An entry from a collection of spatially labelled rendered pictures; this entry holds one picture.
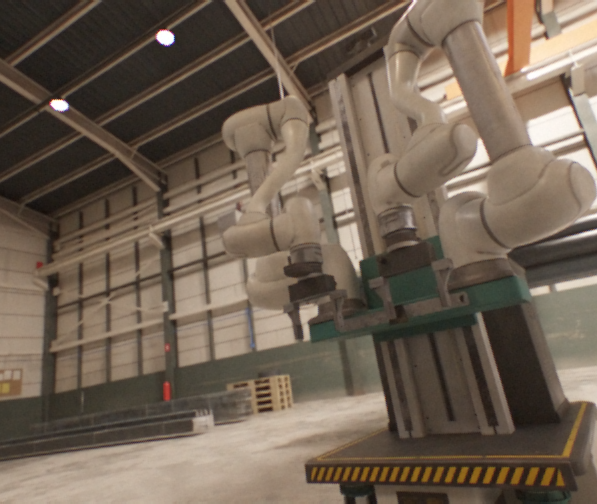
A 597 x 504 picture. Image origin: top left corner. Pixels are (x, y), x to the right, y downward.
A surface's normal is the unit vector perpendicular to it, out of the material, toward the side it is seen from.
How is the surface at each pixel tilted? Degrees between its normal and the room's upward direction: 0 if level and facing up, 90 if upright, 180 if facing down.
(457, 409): 90
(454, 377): 90
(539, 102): 90
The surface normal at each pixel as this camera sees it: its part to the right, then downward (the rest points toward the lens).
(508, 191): -0.85, 0.10
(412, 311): -0.59, -0.14
